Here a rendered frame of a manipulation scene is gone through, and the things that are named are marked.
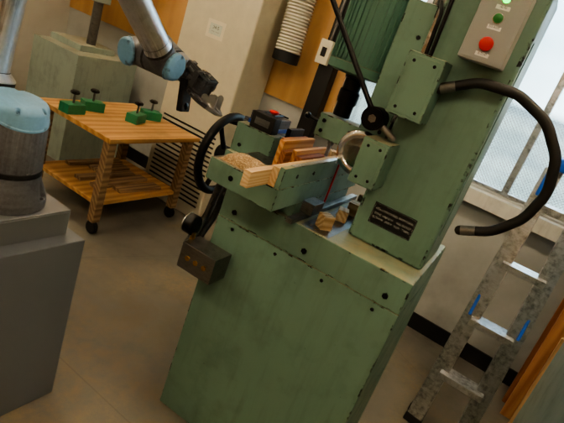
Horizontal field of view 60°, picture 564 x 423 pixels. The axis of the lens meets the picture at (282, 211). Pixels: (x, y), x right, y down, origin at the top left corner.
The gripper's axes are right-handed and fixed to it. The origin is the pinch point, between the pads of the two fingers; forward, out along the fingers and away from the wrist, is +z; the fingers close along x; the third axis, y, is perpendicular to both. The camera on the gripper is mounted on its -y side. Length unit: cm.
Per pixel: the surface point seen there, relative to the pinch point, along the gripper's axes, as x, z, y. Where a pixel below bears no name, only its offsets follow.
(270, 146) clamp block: -12.7, 26.7, 11.4
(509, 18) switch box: -19, 54, 74
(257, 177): -42, 40, 16
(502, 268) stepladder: 53, 102, 18
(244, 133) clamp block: -12.7, 17.5, 8.3
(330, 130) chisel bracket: -5.0, 35.1, 25.1
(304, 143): -5.6, 31.6, 17.0
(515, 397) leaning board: 91, 154, -29
